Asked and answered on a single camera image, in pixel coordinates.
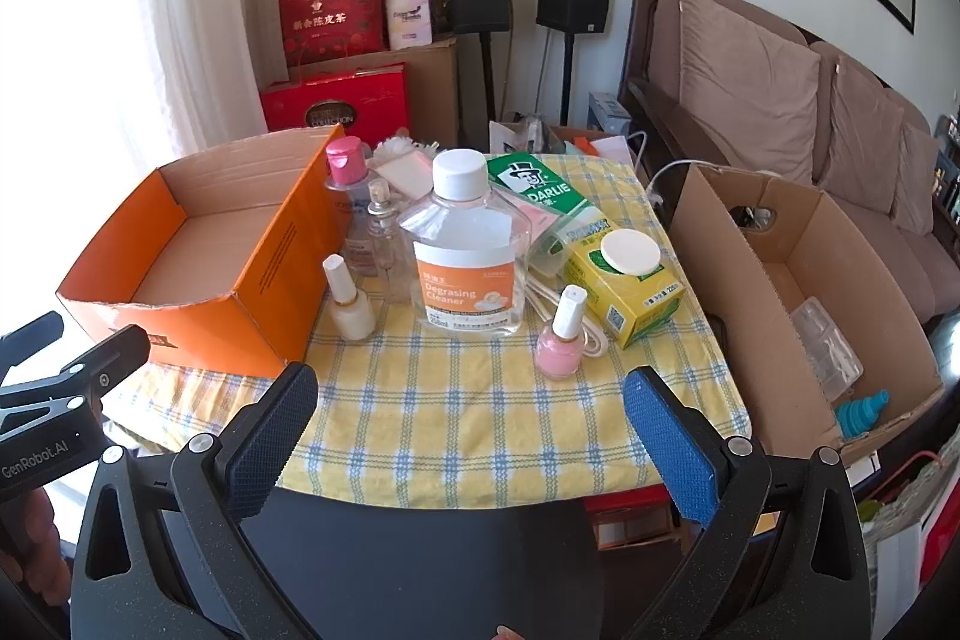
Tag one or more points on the clear pouch with pink item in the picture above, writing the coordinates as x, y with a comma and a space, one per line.
405, 175

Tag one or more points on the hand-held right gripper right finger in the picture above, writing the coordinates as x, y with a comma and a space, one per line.
667, 445

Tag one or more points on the small glass spray bottle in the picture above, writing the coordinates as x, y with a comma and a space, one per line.
386, 235

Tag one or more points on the clear bottle with pink cap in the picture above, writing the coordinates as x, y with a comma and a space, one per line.
346, 160

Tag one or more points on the white pink tissue pack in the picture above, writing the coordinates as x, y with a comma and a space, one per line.
409, 14

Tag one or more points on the red gift box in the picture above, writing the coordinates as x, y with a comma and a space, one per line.
337, 100

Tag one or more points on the clear plastic tray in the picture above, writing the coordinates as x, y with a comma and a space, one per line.
825, 347

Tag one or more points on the plain brown carton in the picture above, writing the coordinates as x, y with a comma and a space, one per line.
435, 85

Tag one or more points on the blue white small box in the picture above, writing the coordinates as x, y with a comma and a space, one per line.
609, 111

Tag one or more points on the brown cardboard box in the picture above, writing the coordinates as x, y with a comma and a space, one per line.
757, 347

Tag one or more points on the green yellow toothpaste box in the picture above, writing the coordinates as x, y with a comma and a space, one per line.
525, 183

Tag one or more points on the brown sofa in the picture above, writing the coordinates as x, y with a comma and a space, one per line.
862, 220

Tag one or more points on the large clear cleaner bottle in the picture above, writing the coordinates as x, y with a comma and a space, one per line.
465, 299

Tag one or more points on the cream nail polish bottle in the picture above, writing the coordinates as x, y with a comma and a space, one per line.
352, 314

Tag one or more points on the black speaker stand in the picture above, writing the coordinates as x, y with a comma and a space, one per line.
566, 78
486, 85

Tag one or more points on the orange cardboard box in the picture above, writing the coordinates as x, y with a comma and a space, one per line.
225, 310

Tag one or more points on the small brown sofa cushion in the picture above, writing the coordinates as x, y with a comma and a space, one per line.
916, 175

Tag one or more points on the person's left hand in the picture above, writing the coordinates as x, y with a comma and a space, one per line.
37, 565

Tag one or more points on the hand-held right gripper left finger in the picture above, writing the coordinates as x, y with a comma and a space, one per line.
270, 437

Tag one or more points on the teal silicone funnel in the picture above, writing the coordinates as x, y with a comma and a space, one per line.
862, 415

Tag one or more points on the red gift bag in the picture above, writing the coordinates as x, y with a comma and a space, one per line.
330, 18

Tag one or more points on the large brown sofa cushion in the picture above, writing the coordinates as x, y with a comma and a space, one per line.
750, 85

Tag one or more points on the white curtain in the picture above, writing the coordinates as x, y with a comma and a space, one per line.
195, 10

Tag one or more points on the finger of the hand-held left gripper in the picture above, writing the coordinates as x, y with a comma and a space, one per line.
112, 351
34, 334

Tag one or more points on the white round cotton pad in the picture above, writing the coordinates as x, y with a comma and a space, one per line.
630, 251

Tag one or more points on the pink nail polish bottle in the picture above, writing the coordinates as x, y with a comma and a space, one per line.
559, 347

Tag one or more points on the open carton of clutter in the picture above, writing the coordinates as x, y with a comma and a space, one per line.
592, 141

